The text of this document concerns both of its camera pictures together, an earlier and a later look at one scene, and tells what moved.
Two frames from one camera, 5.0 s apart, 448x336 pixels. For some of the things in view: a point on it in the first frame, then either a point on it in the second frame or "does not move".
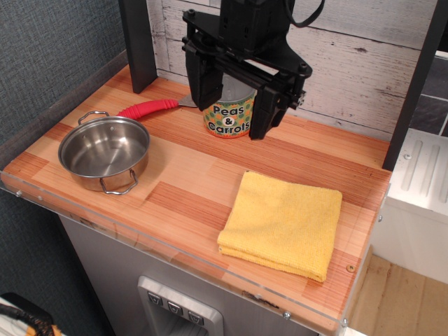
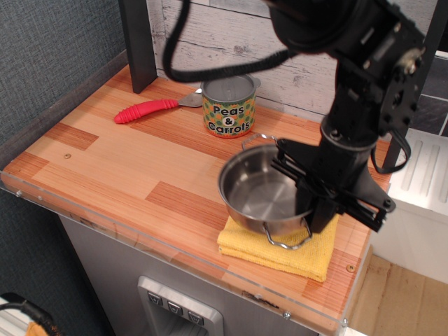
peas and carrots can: [230, 116] does not move
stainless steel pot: [104, 150] to [259, 196]
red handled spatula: [189, 101] does not move
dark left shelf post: [140, 44] does not move
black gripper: [250, 38] to [332, 176]
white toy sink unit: [411, 228] does not move
